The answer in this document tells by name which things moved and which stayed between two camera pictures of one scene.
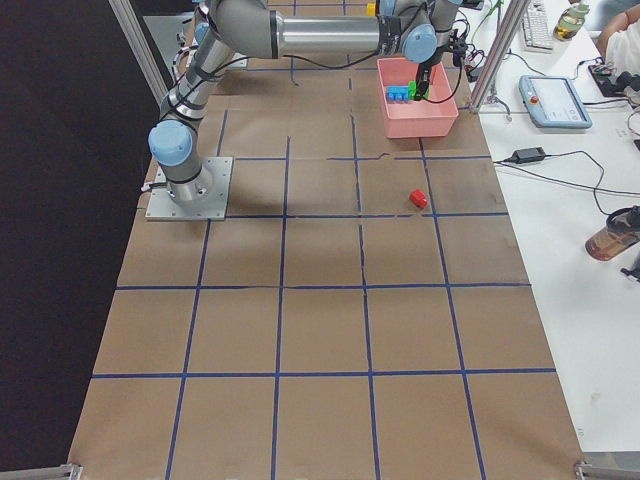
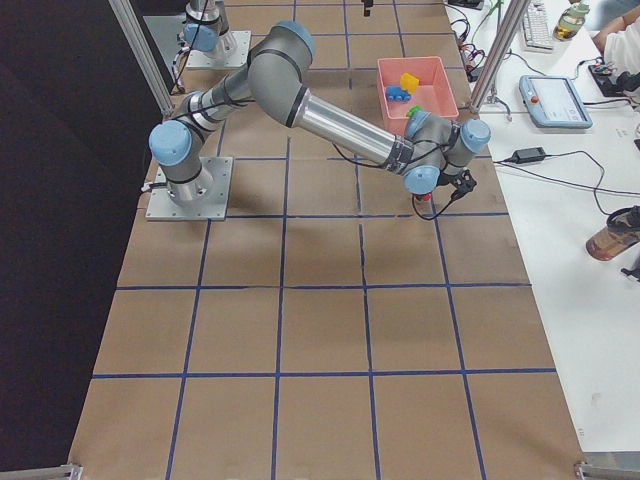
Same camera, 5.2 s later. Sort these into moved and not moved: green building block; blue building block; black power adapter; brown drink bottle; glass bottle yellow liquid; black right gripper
Moved: green building block; black right gripper
Not moved: glass bottle yellow liquid; blue building block; brown drink bottle; black power adapter
